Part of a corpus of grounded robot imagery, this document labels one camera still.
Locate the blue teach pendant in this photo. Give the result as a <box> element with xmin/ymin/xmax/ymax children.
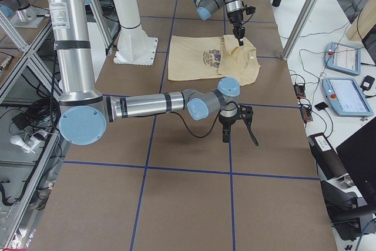
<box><xmin>321</xmin><ymin>78</ymin><xmax>374</xmax><ymax>117</ymax></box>
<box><xmin>324</xmin><ymin>42</ymin><xmax>361</xmax><ymax>76</ymax></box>

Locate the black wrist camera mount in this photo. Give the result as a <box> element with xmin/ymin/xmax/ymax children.
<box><xmin>244</xmin><ymin>6</ymin><xmax>256</xmax><ymax>15</ymax></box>
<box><xmin>238</xmin><ymin>105</ymin><xmax>259</xmax><ymax>146</ymax></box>

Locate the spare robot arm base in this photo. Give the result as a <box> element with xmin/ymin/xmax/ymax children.
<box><xmin>1</xmin><ymin>0</ymin><xmax>49</xmax><ymax>28</ymax></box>

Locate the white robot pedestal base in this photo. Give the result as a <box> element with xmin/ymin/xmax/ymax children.
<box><xmin>113</xmin><ymin>0</ymin><xmax>158</xmax><ymax>66</ymax></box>

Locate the near blue teach pendant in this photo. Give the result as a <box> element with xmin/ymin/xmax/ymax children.
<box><xmin>321</xmin><ymin>78</ymin><xmax>374</xmax><ymax>117</ymax></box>

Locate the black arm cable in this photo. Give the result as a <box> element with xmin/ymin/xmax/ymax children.
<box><xmin>173</xmin><ymin>101</ymin><xmax>240</xmax><ymax>138</ymax></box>

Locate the far orange terminal box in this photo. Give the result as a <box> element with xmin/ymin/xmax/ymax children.
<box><xmin>294</xmin><ymin>83</ymin><xmax>306</xmax><ymax>99</ymax></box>

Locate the near orange terminal box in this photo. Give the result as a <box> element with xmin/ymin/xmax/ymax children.
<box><xmin>300</xmin><ymin>104</ymin><xmax>313</xmax><ymax>123</ymax></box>

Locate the orange terminal box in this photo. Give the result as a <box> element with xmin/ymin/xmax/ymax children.
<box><xmin>300</xmin><ymin>104</ymin><xmax>313</xmax><ymax>123</ymax></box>
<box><xmin>294</xmin><ymin>83</ymin><xmax>306</xmax><ymax>99</ymax></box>

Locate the beige long-sleeve printed shirt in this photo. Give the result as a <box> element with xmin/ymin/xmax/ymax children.
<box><xmin>168</xmin><ymin>35</ymin><xmax>260</xmax><ymax>86</ymax></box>

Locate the aluminium frame post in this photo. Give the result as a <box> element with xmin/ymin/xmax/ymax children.
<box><xmin>281</xmin><ymin>0</ymin><xmax>318</xmax><ymax>61</ymax></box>

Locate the far blue teach pendant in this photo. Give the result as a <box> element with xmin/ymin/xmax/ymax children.
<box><xmin>324</xmin><ymin>42</ymin><xmax>361</xmax><ymax>76</ymax></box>

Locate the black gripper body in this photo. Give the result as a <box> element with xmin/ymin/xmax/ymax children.
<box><xmin>219</xmin><ymin>106</ymin><xmax>239</xmax><ymax>129</ymax></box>
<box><xmin>227</xmin><ymin>9</ymin><xmax>243</xmax><ymax>28</ymax></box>

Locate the black monitor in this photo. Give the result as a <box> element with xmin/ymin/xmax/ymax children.
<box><xmin>336</xmin><ymin>119</ymin><xmax>376</xmax><ymax>203</ymax></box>

